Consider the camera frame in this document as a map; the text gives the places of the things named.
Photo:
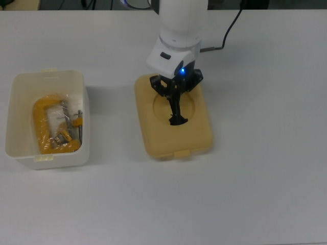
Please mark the white plastic tool case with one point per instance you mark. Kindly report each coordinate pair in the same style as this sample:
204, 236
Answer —
61, 163

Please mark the tan plastic case lid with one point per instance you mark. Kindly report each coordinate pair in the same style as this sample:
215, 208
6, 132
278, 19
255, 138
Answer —
158, 137

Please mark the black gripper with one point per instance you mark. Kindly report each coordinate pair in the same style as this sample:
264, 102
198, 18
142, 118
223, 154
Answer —
182, 79

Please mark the yellow C-clamp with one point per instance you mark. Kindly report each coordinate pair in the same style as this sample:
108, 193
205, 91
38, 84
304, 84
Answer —
38, 120

